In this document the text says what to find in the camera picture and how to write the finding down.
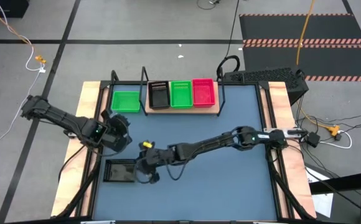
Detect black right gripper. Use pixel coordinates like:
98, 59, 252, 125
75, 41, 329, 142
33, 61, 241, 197
136, 146, 177, 175

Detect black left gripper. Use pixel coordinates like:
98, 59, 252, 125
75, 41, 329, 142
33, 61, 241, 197
100, 108, 134, 154

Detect green plastic basket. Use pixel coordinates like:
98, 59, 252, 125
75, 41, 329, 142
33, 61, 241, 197
170, 80, 194, 110
111, 90, 141, 113

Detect black plastic basket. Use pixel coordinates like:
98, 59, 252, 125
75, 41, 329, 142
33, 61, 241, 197
102, 158, 138, 183
148, 80, 171, 110

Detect red plastic basket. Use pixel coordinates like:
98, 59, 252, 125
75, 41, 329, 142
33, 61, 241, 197
192, 78, 216, 108

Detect wooden side panel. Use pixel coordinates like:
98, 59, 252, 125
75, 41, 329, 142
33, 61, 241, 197
50, 81, 110, 218
260, 81, 317, 219

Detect black diagonal strut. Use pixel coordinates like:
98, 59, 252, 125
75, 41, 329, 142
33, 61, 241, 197
55, 146, 104, 218
265, 146, 314, 220

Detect black box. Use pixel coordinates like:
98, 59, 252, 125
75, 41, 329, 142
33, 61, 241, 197
0, 0, 30, 19

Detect black power adapter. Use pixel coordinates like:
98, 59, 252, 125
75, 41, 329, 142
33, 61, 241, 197
306, 131, 322, 148

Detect white paper sheet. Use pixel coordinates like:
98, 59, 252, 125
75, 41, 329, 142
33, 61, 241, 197
304, 167, 335, 218

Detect black floor mat striped edge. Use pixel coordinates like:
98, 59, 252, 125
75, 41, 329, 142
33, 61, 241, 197
241, 43, 361, 82
238, 13, 361, 45

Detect black beam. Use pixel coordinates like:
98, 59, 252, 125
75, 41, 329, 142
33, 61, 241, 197
309, 169, 361, 195

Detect wooden shelf with black frame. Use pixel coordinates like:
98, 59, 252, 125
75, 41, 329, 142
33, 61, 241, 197
138, 65, 227, 118

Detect white floor cable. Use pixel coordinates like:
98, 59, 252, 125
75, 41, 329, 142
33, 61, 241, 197
0, 0, 47, 152

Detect yellow hanging cable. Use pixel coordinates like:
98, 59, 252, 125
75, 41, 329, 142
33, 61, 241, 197
0, 0, 47, 65
294, 0, 317, 67

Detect black aluminium table frame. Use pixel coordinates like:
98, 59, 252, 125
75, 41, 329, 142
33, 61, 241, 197
83, 70, 293, 223

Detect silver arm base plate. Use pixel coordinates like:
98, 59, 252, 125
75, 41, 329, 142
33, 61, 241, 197
262, 126, 308, 138

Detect black hanging cable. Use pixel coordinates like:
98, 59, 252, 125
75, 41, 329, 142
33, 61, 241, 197
216, 0, 241, 81

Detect black cable coil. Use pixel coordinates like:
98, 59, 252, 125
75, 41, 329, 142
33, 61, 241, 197
196, 0, 222, 11

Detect yellow cable with orange plug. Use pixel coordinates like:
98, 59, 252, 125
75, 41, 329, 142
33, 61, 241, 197
298, 105, 340, 138

